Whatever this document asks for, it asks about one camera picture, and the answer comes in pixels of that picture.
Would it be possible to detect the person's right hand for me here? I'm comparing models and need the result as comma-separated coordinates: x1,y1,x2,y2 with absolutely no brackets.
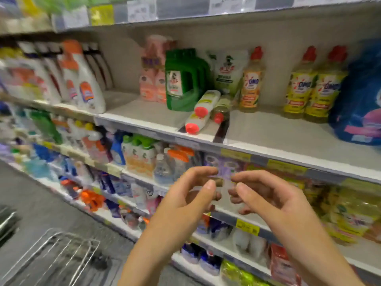
228,170,320,251

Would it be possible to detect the person's left hand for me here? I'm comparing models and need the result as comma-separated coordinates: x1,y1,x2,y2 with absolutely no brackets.
152,165,222,242

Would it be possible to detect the clear-wrapped orange-trigger spray pack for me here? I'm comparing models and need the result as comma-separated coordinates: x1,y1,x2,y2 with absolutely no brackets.
154,146,204,188

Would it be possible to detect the red white detergent pouch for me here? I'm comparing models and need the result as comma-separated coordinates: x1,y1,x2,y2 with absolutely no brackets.
268,244,302,286

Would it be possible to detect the purple yellow-banded cleaner bottle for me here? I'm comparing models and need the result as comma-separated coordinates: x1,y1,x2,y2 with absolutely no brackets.
202,153,246,182

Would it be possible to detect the row of white green-capped bottles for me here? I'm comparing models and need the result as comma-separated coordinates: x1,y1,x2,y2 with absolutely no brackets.
122,135,160,178

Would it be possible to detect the row of lime green packets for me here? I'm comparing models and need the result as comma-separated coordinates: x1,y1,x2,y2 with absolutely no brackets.
220,259,273,286

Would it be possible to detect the slim white red-capped bottle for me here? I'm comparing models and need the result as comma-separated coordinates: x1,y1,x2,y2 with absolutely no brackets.
211,97,233,126
185,89,223,136

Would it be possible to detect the cluster of orange trigger sprayers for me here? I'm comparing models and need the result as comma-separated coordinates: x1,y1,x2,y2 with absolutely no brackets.
60,178,107,213

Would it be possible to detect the yellow-capped pink-label cleaner bottle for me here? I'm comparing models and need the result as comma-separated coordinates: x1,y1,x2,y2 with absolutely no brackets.
74,121,100,160
85,122,115,165

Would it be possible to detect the green capped cleaner bottle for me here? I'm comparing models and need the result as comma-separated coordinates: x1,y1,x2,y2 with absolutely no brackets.
165,48,201,112

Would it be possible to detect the pink twin spray bottle pack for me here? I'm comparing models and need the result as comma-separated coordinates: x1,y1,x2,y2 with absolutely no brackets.
140,35,177,105

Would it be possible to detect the blue pump cleaner bottle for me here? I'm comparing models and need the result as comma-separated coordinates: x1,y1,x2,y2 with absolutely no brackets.
329,41,381,146

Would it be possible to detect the cluster of blue cleaner bottles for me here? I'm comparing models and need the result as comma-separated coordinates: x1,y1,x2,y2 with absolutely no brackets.
33,143,79,178

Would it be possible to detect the clear-wrapped white bottle pack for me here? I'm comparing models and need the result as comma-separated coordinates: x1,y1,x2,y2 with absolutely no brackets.
50,116,88,154

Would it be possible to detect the white green-print cleaner pouch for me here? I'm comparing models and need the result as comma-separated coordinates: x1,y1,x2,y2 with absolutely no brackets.
208,50,250,97

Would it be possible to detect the white orange-trigger spray bottle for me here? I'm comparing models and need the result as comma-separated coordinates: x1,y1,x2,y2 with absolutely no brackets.
58,53,82,106
60,39,107,115

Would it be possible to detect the cluster of green cleaner bottles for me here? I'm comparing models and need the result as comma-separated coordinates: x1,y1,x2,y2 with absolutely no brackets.
30,110,64,146

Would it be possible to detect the cluster of teal cleaner bottles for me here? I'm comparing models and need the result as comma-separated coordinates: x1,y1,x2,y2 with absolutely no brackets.
12,146,56,180

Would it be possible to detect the row of yellow-capped cleaner bottles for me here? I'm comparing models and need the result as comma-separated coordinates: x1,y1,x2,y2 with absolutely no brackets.
0,47,38,100

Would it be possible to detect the person's right forearm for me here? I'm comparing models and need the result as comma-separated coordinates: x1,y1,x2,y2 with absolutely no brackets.
285,226,365,286

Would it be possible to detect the grey shopping cart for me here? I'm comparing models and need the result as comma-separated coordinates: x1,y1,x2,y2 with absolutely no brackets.
0,205,124,286

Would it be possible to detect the yellow price tag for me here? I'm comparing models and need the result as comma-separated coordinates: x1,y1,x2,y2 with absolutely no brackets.
220,149,252,163
236,218,262,236
89,4,115,27
267,159,310,177

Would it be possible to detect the white price tag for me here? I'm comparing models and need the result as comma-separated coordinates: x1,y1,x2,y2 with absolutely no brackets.
127,0,159,23
208,0,258,15
292,0,365,8
62,6,90,31

